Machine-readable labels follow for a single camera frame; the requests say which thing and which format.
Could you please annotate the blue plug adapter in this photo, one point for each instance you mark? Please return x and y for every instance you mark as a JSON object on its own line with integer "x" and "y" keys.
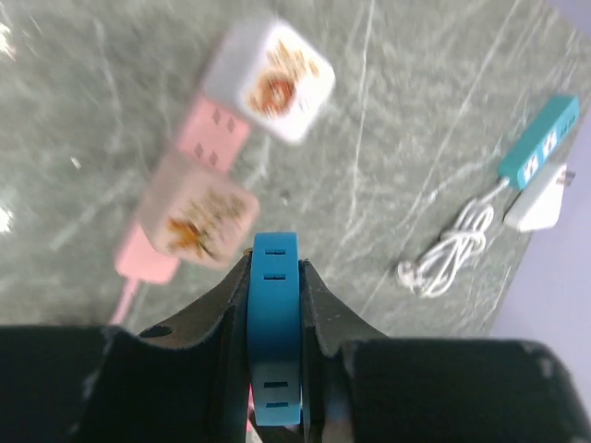
{"x": 274, "y": 329}

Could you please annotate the pink power strip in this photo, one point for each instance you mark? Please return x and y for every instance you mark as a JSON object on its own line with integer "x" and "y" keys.
{"x": 212, "y": 136}

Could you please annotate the pink cube adapter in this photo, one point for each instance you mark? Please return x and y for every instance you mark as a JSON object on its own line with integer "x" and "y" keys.
{"x": 192, "y": 212}

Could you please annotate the white cube adapter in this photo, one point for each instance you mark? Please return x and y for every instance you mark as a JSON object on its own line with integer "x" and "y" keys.
{"x": 270, "y": 74}

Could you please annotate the white triangular socket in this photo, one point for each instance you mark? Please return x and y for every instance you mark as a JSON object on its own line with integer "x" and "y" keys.
{"x": 538, "y": 206}

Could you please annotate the teal power strip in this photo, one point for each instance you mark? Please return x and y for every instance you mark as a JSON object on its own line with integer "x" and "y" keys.
{"x": 539, "y": 140}

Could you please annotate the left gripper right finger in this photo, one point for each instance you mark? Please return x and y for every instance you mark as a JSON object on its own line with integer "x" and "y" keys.
{"x": 362, "y": 386}

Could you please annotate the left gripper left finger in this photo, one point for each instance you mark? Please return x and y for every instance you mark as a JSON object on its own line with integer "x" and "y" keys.
{"x": 184, "y": 379}

